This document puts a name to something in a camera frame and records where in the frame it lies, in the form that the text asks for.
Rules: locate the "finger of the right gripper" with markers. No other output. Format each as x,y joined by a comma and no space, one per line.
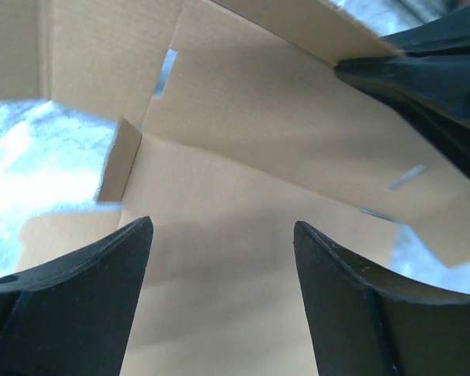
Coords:
428,86

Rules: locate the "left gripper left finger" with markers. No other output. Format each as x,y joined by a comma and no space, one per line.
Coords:
73,315

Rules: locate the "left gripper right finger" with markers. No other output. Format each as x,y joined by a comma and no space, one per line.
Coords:
365,319

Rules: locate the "brown cardboard box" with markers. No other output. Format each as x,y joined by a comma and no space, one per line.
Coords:
231,127

